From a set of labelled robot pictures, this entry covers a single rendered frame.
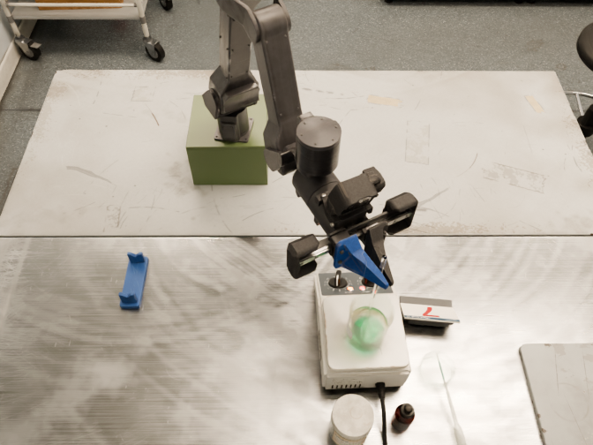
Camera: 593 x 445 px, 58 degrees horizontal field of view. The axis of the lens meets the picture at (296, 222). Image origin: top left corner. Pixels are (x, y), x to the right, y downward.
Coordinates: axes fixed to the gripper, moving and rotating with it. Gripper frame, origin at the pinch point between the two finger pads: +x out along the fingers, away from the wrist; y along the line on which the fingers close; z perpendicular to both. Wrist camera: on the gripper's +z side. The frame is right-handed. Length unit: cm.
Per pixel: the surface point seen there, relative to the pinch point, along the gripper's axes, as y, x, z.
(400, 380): 2.1, 9.4, -21.6
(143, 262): -25.2, -30.6, -25.1
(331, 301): -1.9, -5.0, -17.0
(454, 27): 172, -156, -116
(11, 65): -44, -227, -114
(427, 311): 13.6, 1.4, -23.6
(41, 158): -35, -65, -26
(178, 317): -23.5, -18.2, -26.0
